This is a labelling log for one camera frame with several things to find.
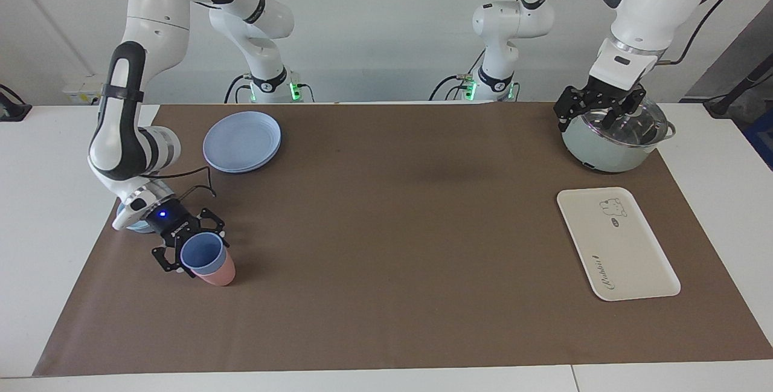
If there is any pale green electric pot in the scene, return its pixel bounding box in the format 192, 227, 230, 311
560, 97, 677, 174

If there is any blue plastic cup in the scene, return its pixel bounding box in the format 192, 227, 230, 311
180, 232, 228, 277

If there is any black base cable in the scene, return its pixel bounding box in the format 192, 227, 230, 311
429, 74, 484, 102
224, 73, 253, 104

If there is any cream rabbit print tray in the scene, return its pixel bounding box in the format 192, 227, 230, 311
556, 187, 682, 302

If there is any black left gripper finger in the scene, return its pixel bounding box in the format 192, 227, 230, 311
604, 85, 647, 134
554, 85, 595, 134

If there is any light blue bowl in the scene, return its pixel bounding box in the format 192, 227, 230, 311
117, 199, 159, 235

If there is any black stand pole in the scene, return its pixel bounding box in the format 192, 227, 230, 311
681, 54, 773, 118

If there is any black clamp mount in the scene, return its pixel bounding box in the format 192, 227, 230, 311
0, 84, 33, 122

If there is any white wall power strip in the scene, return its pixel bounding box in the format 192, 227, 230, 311
63, 75, 107, 106

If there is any brown table mat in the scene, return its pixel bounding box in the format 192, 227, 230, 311
33, 102, 773, 378

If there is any blue crate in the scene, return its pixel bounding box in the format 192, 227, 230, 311
742, 108, 773, 170

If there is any pink plastic cup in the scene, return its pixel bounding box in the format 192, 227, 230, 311
196, 252, 237, 287

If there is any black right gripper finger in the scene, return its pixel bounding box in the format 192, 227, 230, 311
151, 241, 195, 278
192, 208, 228, 249

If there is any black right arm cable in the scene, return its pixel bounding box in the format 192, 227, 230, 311
158, 165, 218, 199

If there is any light blue plate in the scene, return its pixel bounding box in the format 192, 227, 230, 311
202, 111, 283, 174

